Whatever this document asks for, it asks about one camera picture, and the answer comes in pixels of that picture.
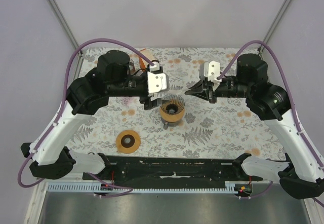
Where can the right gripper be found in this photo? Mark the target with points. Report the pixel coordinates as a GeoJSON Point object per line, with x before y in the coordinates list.
{"type": "Point", "coordinates": [207, 92]}

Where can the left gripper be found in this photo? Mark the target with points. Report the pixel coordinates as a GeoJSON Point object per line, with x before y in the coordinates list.
{"type": "Point", "coordinates": [149, 104]}

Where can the ribbed glass dripper cone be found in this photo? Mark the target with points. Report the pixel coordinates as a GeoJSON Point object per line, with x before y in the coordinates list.
{"type": "Point", "coordinates": [171, 105]}

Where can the glass coffee server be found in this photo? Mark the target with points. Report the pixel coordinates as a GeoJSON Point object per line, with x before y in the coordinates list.
{"type": "Point", "coordinates": [167, 124]}

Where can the white paper coffee filter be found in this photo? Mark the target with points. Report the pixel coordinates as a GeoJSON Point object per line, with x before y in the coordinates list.
{"type": "Point", "coordinates": [177, 92]}

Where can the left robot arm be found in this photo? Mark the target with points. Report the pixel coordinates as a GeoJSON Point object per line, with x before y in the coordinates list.
{"type": "Point", "coordinates": [110, 78]}

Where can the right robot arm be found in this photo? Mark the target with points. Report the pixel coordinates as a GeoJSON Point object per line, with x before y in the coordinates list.
{"type": "Point", "coordinates": [301, 176]}

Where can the glass carafe brown band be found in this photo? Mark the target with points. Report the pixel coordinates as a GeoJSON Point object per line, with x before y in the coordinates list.
{"type": "Point", "coordinates": [132, 67]}

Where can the floral table mat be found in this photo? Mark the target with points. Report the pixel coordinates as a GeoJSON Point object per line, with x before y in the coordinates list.
{"type": "Point", "coordinates": [223, 130]}

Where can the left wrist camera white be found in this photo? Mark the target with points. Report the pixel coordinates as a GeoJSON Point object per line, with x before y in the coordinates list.
{"type": "Point", "coordinates": [157, 80]}

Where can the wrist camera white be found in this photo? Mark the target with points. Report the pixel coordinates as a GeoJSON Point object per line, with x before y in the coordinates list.
{"type": "Point", "coordinates": [157, 80]}
{"type": "Point", "coordinates": [210, 71]}

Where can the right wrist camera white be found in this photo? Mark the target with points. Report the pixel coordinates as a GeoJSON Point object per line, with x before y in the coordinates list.
{"type": "Point", "coordinates": [210, 71]}

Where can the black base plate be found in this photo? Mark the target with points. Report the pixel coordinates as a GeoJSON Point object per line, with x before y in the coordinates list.
{"type": "Point", "coordinates": [122, 169]}

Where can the white cable duct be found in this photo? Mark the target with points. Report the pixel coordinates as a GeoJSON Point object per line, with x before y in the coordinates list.
{"type": "Point", "coordinates": [96, 187]}

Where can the aluminium frame rail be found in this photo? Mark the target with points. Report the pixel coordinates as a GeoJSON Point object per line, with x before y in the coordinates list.
{"type": "Point", "coordinates": [63, 23]}

